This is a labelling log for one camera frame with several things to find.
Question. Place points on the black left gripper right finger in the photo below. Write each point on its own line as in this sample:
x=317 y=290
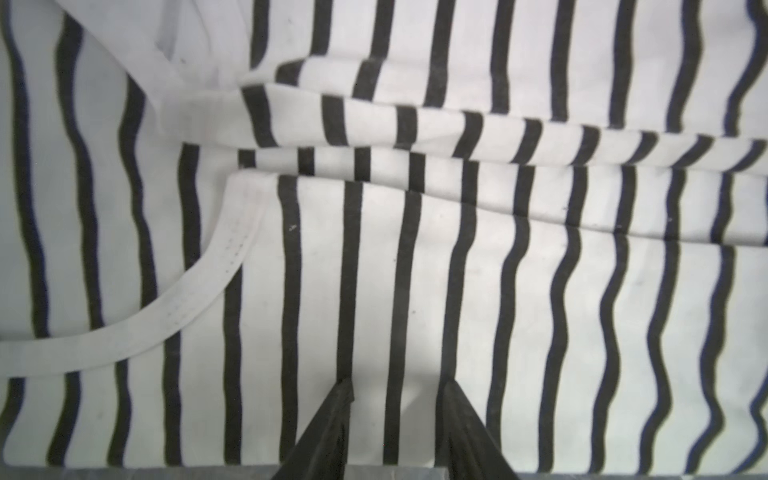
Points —
x=466 y=448

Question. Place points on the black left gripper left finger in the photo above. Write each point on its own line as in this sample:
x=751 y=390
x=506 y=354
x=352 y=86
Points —
x=322 y=450

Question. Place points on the black white striped tank top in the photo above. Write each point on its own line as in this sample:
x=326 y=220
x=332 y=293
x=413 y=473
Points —
x=213 y=212

